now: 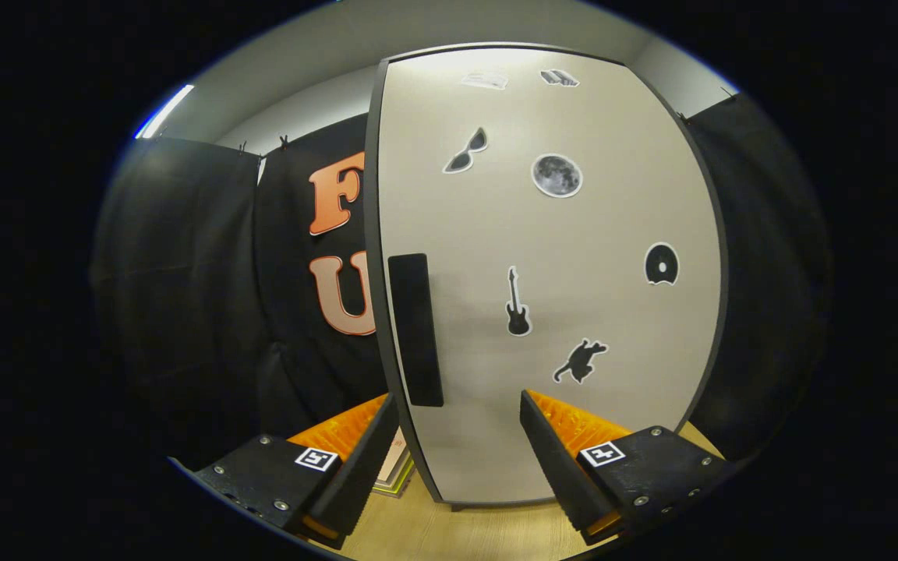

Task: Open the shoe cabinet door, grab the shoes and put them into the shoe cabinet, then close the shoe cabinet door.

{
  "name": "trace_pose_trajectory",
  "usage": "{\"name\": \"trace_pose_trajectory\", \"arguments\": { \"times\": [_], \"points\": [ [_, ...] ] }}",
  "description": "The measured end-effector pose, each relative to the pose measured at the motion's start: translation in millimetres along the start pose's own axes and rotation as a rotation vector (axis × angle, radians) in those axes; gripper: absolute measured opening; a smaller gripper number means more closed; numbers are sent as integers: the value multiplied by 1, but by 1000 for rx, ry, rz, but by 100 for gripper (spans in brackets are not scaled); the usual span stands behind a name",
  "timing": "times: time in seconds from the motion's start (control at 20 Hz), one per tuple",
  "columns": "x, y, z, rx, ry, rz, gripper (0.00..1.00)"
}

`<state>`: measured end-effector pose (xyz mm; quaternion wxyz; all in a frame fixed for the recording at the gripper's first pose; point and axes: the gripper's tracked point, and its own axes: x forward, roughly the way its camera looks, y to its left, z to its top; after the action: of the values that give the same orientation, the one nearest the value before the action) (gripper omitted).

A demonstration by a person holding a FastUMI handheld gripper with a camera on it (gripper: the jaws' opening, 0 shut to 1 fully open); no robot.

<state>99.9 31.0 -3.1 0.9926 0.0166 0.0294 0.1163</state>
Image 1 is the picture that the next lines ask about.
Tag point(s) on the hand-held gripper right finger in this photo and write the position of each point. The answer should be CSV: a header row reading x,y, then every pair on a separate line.
x,y
558,467

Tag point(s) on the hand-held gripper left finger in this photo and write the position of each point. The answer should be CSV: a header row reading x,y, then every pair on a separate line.
x,y
363,475

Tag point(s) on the grey shoe cabinet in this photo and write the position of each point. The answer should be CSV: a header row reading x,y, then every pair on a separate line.
x,y
372,234

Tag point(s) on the beige shoe cabinet door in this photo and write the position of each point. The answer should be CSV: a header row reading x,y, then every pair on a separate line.
x,y
480,234

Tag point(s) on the beige orange cover book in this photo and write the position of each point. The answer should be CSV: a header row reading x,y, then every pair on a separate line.
x,y
396,460

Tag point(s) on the yellow edged book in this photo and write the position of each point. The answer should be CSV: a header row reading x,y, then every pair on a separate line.
x,y
402,485

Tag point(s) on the black backdrop cloth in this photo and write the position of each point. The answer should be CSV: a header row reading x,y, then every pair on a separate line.
x,y
184,273

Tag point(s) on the ceiling light strip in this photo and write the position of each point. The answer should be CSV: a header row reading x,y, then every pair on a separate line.
x,y
166,111

